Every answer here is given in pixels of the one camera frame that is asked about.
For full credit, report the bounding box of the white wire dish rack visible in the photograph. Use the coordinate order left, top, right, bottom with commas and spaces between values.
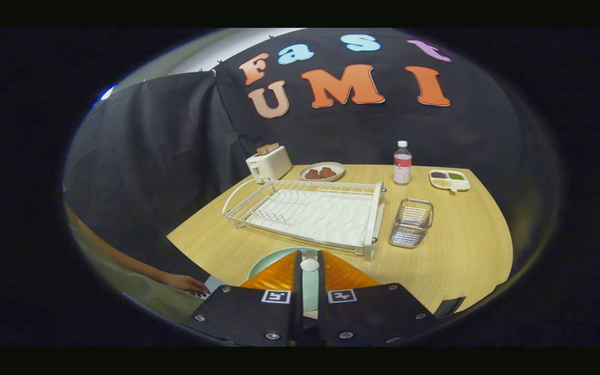
222, 179, 387, 261

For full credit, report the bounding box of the beige plate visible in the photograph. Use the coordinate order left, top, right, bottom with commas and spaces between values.
299, 161, 346, 182

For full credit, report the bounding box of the black table clamp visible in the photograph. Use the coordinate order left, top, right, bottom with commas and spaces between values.
434, 296, 466, 318

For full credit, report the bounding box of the black backdrop cloth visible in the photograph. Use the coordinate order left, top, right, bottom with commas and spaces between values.
63, 29, 556, 282

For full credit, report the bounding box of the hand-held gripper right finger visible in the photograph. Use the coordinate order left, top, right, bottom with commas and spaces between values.
317, 250, 441, 347

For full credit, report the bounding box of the clear bottle with red label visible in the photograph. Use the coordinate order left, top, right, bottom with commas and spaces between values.
393, 140, 413, 186

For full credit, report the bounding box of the white divided snack tray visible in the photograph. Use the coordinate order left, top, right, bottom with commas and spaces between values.
429, 169, 471, 193

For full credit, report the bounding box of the light green plate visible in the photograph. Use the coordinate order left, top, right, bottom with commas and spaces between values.
247, 246, 332, 319

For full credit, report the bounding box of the white toaster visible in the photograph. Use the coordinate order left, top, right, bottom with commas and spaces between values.
245, 143, 293, 184

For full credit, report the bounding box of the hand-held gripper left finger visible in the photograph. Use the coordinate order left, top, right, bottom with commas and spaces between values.
183, 250, 303, 347

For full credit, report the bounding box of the silver wire basket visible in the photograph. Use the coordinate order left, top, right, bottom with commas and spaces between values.
389, 198, 434, 249

